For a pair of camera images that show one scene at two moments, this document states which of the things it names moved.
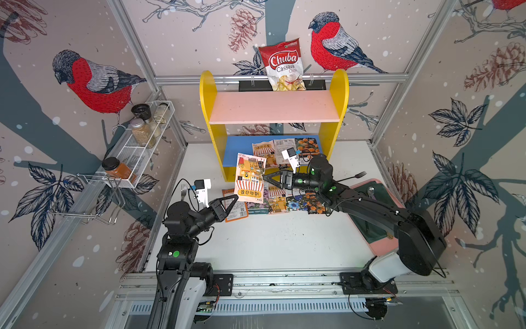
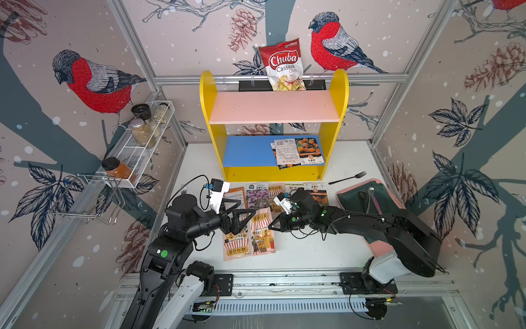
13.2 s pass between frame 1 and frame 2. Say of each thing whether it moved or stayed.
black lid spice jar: stayed
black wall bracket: stayed
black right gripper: moved
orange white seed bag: moved
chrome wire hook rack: stayed
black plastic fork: stayed
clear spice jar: stayed
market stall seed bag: stayed
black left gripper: moved
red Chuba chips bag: stayed
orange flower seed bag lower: stayed
